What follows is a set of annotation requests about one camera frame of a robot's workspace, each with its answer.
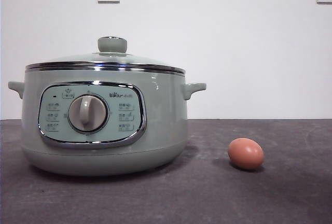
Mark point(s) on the glass lid with green knob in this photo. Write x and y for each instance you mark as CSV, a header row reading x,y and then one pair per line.
x,y
112,44

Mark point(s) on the brown egg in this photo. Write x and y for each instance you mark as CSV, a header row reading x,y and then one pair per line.
x,y
246,154

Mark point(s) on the pale green electric pot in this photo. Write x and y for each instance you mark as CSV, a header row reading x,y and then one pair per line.
x,y
160,120

